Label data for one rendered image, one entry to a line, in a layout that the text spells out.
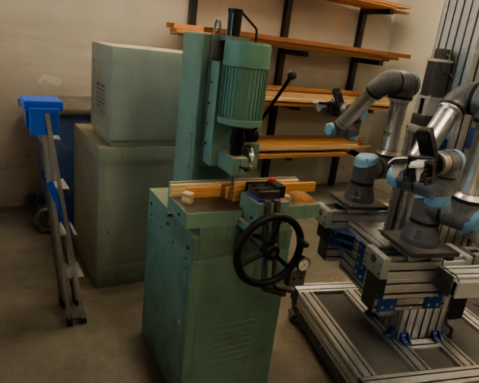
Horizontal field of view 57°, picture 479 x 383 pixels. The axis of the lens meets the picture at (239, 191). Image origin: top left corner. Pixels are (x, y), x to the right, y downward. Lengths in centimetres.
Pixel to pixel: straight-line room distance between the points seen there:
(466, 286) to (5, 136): 332
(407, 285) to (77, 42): 303
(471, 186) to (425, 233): 25
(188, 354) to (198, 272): 38
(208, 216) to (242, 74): 53
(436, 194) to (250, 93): 73
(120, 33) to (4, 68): 93
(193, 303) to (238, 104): 78
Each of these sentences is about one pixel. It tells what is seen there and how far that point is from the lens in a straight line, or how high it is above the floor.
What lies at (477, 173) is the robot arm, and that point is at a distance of 180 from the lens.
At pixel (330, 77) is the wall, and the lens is 515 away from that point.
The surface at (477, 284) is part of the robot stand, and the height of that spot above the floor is 72.
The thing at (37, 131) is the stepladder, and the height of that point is 103.
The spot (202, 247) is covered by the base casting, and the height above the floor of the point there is 76.
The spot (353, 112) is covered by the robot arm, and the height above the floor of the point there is 124.
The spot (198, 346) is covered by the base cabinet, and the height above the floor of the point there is 31.
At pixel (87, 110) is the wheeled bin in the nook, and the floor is 93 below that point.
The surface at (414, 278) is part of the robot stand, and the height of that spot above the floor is 68.
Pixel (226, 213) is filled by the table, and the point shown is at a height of 89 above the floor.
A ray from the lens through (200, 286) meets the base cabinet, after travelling 176.
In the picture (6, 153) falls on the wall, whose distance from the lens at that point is 398.
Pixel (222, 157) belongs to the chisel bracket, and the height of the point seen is 105.
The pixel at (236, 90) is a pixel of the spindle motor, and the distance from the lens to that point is 167.
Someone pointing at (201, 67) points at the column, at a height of 139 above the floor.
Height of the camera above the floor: 149
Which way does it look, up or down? 18 degrees down
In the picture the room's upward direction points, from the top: 7 degrees clockwise
